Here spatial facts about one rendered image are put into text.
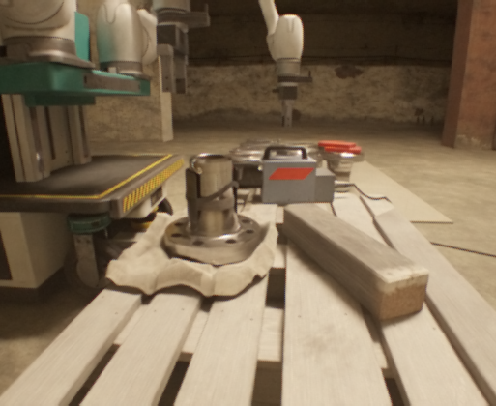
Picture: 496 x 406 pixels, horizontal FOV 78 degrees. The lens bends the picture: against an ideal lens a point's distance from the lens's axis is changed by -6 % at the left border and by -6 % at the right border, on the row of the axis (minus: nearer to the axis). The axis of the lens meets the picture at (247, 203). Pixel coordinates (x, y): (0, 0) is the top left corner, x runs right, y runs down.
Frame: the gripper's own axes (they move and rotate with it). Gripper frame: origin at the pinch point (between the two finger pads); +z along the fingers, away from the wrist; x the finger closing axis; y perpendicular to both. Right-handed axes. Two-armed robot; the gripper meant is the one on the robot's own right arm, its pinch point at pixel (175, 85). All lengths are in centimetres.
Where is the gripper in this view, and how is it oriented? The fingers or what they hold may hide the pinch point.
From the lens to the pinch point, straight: 89.2
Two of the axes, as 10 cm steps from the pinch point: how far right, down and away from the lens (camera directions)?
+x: -0.4, 2.9, -9.6
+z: 0.0, 9.6, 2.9
